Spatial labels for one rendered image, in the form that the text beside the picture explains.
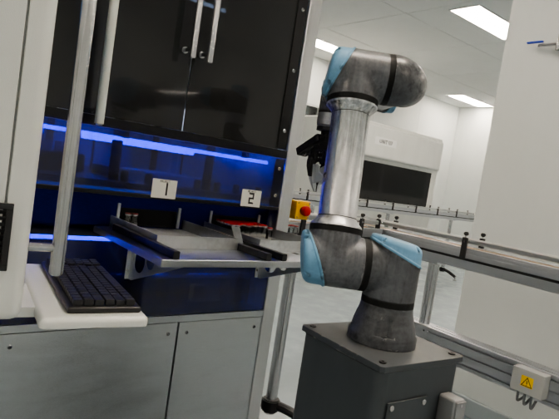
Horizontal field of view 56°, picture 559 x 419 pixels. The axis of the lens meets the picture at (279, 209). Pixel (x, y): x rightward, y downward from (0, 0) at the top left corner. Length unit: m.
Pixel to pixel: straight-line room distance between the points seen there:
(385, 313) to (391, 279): 0.07
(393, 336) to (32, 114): 0.81
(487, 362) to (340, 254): 1.33
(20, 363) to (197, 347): 0.57
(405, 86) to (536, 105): 1.79
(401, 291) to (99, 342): 0.97
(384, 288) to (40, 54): 0.79
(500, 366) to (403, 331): 1.18
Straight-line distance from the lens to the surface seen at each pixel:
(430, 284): 2.46
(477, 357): 2.35
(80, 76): 1.00
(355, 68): 1.19
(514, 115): 2.99
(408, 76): 1.21
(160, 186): 1.69
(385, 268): 1.12
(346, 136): 1.15
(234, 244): 1.54
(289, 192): 1.97
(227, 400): 2.07
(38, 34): 1.00
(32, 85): 0.98
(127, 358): 1.79
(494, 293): 2.96
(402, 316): 1.16
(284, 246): 1.66
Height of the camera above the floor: 1.12
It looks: 4 degrees down
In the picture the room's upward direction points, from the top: 9 degrees clockwise
